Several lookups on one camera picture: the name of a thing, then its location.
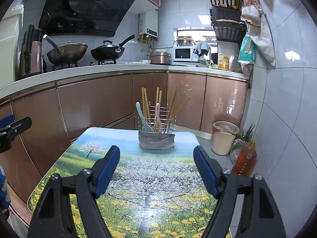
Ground light blue ceramic spoon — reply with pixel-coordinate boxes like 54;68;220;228
135;102;154;133

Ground pink ceramic spoon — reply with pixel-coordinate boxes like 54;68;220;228
155;104;162;133

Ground brown kitchen cabinets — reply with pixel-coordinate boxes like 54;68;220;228
1;71;247;201

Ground blue white gloved left hand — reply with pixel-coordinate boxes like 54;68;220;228
0;167;11;213

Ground cooking oil bottle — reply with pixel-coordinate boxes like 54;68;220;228
232;141;257;176

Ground plastic bag with greens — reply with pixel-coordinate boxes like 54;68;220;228
229;124;255;164

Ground beige trash bin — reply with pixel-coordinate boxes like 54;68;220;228
212;121;239;155

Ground steel wok left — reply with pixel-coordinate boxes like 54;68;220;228
43;35;88;66

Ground grey cloth around holder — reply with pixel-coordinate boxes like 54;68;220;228
138;131;175;150

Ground black wok with lid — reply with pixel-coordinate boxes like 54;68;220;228
90;35;135;64

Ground black range hood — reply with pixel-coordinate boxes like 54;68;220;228
39;0;135;37

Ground rice cooker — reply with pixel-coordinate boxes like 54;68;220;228
149;52;171;65

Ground white water heater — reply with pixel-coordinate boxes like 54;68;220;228
139;10;158;40

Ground white microwave oven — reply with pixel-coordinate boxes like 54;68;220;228
173;46;193;62

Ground metal wire utensil holder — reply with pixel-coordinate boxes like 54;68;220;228
137;105;176;135

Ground hanging bags on wall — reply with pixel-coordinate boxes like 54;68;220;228
238;0;276;76

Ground black wall storage rack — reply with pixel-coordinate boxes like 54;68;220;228
210;0;247;44

